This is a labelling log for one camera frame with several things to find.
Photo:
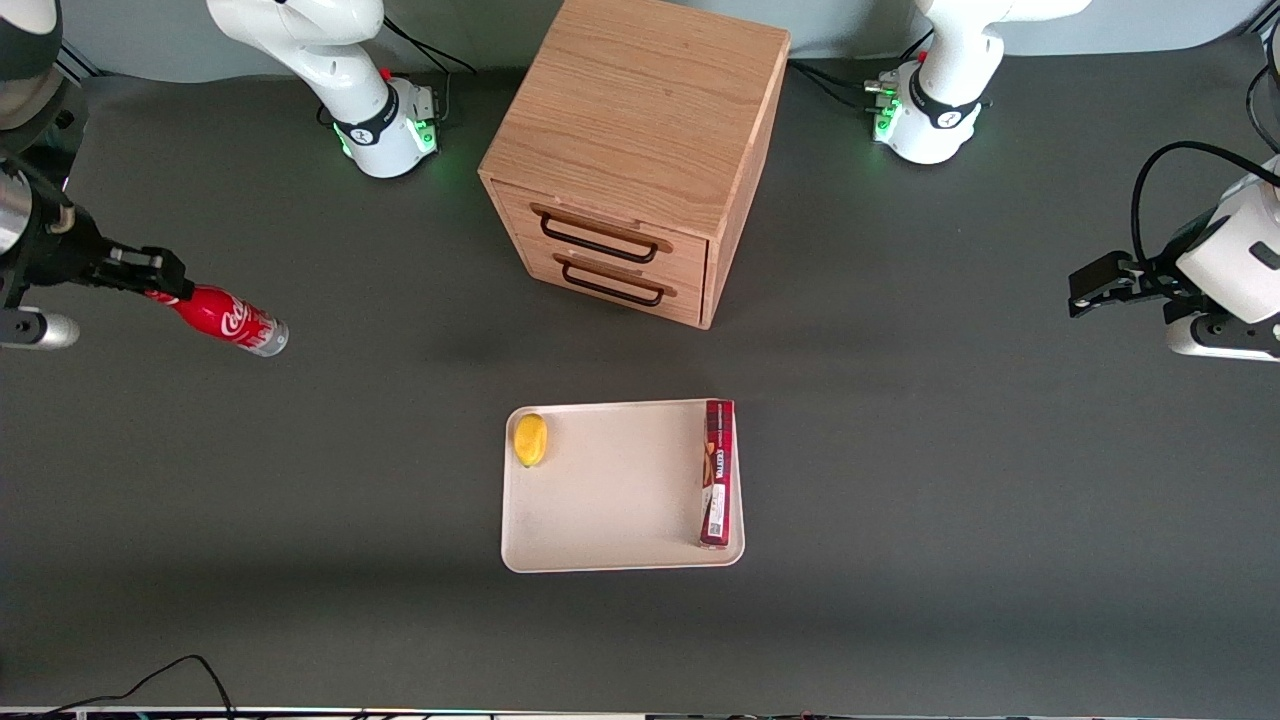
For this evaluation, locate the aluminium frame rail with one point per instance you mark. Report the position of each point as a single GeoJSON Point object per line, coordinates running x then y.
{"type": "Point", "coordinates": [78, 62]}

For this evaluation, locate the wooden drawer cabinet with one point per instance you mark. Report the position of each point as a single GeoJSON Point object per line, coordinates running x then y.
{"type": "Point", "coordinates": [640, 110]}

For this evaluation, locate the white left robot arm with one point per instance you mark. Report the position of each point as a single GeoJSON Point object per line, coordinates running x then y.
{"type": "Point", "coordinates": [935, 100]}

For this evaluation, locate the upper wooden drawer front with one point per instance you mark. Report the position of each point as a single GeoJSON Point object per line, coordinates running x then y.
{"type": "Point", "coordinates": [690, 255]}

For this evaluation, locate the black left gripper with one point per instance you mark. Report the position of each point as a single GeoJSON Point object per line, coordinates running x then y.
{"type": "Point", "coordinates": [1152, 279]}

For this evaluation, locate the yellow lemon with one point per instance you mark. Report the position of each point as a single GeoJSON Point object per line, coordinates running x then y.
{"type": "Point", "coordinates": [530, 440]}

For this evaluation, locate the lower wooden drawer front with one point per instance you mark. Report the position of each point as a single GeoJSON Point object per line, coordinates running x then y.
{"type": "Point", "coordinates": [690, 300]}

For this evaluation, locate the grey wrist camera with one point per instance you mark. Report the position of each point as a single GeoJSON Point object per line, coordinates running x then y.
{"type": "Point", "coordinates": [1225, 340]}
{"type": "Point", "coordinates": [40, 330]}

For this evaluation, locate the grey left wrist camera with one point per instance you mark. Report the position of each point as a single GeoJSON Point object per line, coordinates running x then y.
{"type": "Point", "coordinates": [1225, 340]}

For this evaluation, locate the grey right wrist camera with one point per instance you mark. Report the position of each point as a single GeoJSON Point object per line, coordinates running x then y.
{"type": "Point", "coordinates": [40, 330]}

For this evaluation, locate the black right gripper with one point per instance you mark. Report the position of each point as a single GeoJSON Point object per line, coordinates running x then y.
{"type": "Point", "coordinates": [68, 256]}

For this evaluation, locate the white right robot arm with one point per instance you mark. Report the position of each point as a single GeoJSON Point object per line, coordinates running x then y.
{"type": "Point", "coordinates": [370, 110]}

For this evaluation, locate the cream rectangular tray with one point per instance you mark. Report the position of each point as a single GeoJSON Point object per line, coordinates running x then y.
{"type": "Point", "coordinates": [620, 490]}

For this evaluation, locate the red coke bottle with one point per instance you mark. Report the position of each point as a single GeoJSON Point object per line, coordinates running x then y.
{"type": "Point", "coordinates": [225, 318]}

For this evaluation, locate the red snack box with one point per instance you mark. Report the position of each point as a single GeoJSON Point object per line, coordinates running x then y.
{"type": "Point", "coordinates": [717, 480]}

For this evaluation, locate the wooden drawer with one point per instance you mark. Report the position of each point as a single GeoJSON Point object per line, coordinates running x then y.
{"type": "Point", "coordinates": [690, 300]}
{"type": "Point", "coordinates": [690, 255]}

